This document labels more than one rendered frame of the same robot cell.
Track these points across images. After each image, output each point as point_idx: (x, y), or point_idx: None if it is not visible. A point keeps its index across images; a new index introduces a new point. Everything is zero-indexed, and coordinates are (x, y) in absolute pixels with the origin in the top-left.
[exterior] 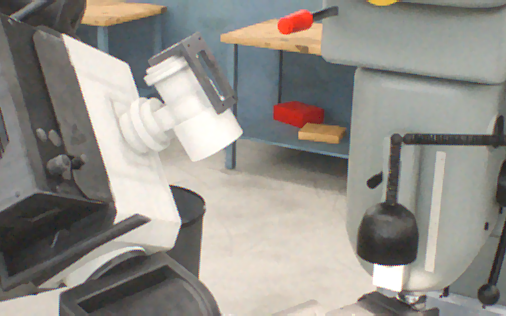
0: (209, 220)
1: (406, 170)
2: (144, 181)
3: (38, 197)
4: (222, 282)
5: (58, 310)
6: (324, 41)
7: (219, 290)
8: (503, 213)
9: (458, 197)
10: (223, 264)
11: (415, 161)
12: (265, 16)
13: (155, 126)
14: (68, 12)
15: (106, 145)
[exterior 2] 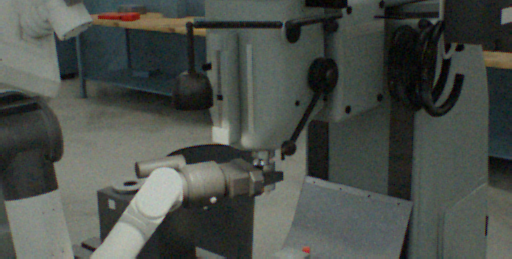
0: (289, 185)
1: (223, 56)
2: (30, 52)
3: None
4: (286, 229)
5: None
6: None
7: (282, 234)
8: (331, 102)
9: (264, 77)
10: (291, 216)
11: (229, 50)
12: None
13: (36, 17)
14: None
15: (1, 26)
